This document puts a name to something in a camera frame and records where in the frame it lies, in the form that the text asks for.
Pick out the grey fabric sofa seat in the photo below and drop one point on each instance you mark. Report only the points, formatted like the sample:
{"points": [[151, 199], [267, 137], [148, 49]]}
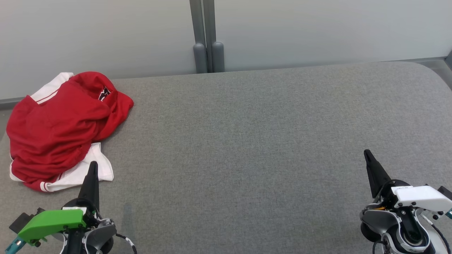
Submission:
{"points": [[247, 141]]}

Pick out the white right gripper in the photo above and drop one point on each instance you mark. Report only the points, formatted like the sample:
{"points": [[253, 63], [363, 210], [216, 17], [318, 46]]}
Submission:
{"points": [[423, 197]]}

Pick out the grey cylindrical partition foot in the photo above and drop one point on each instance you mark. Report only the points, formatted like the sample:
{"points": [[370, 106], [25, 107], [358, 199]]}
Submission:
{"points": [[200, 58], [218, 56]]}

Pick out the grey metal stand leg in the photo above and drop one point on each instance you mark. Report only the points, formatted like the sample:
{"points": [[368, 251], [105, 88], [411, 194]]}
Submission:
{"points": [[449, 60]]}

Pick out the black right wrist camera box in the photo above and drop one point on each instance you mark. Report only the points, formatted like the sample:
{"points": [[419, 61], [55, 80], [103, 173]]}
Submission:
{"points": [[445, 193]]}

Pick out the grey partition frame upright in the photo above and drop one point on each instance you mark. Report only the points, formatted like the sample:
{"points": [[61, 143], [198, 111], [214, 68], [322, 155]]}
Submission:
{"points": [[209, 28], [197, 21]]}

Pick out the red Bulls basketball jersey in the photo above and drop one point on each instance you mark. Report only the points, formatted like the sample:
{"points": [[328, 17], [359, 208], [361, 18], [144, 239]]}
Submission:
{"points": [[88, 80]]}

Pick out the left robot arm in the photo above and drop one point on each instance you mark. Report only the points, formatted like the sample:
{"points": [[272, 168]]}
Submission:
{"points": [[99, 234]]}

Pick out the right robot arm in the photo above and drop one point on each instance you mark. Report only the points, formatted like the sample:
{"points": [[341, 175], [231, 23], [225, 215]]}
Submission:
{"points": [[399, 229]]}

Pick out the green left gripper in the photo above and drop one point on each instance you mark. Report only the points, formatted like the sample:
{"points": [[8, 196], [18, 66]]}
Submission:
{"points": [[49, 220]]}

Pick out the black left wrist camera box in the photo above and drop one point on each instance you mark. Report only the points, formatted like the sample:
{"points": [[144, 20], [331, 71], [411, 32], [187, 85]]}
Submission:
{"points": [[23, 220]]}

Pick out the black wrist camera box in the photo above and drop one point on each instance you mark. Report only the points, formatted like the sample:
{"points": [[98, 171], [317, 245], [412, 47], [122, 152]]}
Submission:
{"points": [[445, 193], [23, 220]]}

